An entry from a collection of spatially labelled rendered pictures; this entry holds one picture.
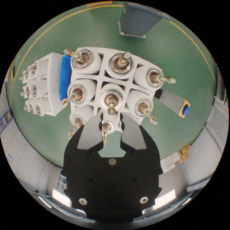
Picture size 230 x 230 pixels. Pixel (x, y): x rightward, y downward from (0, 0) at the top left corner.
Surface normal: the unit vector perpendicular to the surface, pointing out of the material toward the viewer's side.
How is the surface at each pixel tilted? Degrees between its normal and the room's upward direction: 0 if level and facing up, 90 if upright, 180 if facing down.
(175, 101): 90
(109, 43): 0
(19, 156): 90
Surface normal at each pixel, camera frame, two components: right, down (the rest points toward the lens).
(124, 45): 0.03, 0.53
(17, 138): 1.00, -0.08
